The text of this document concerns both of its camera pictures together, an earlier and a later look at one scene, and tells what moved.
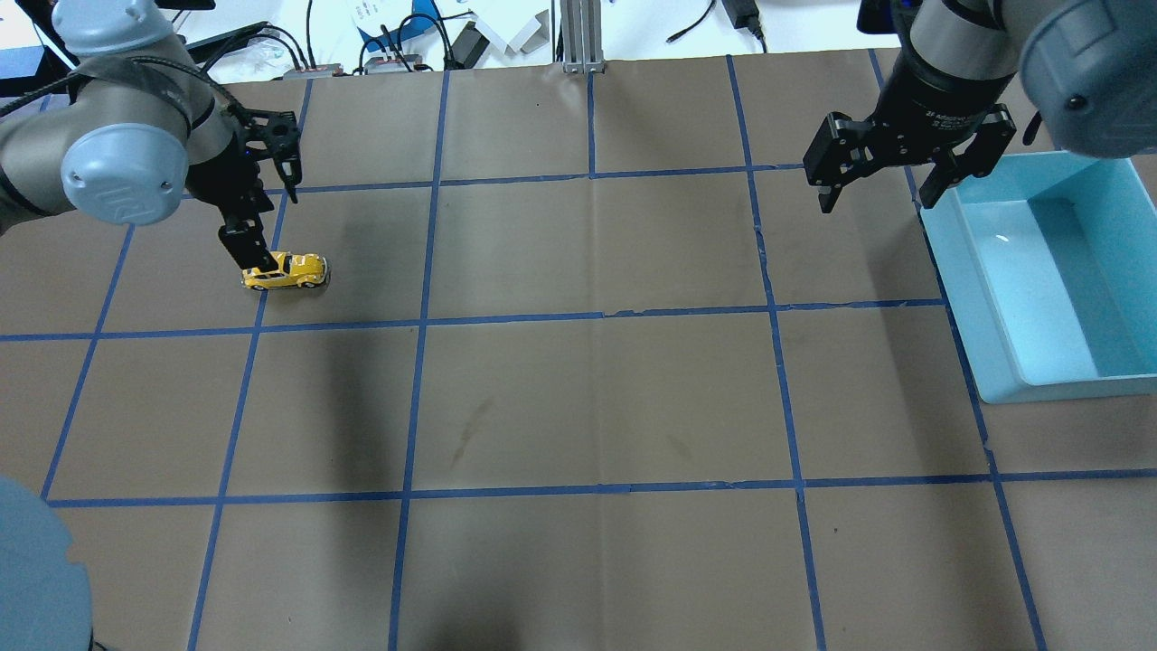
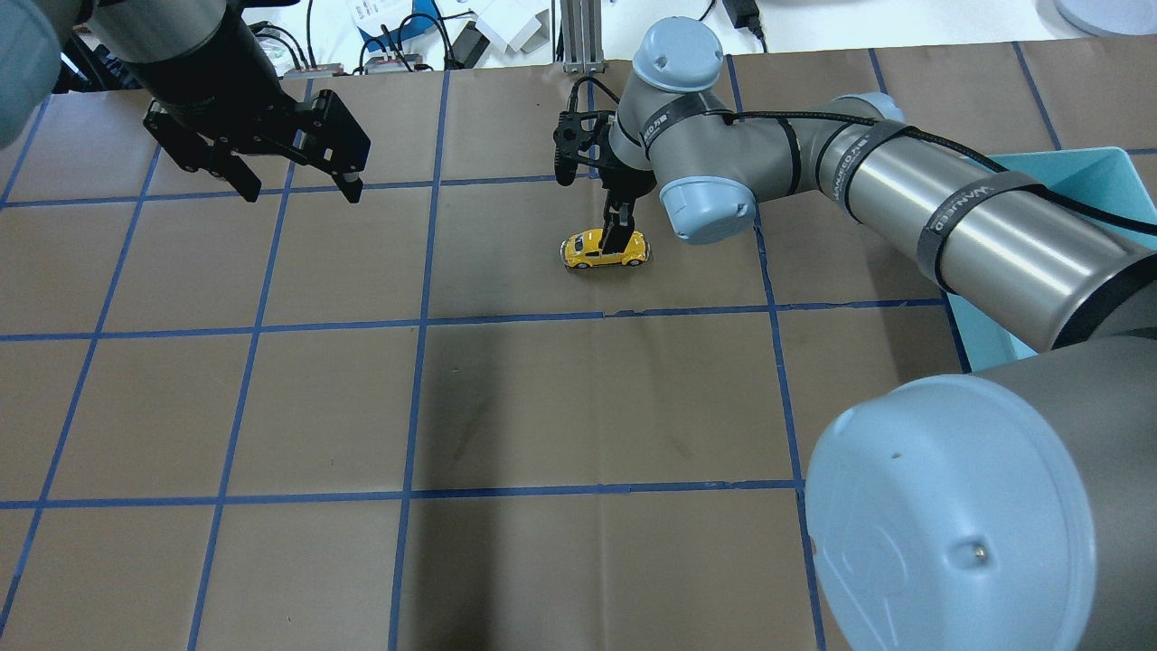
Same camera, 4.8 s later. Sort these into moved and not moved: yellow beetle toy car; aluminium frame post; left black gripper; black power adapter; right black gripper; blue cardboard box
Moved: left black gripper; right black gripper; yellow beetle toy car
Not moved: blue cardboard box; aluminium frame post; black power adapter
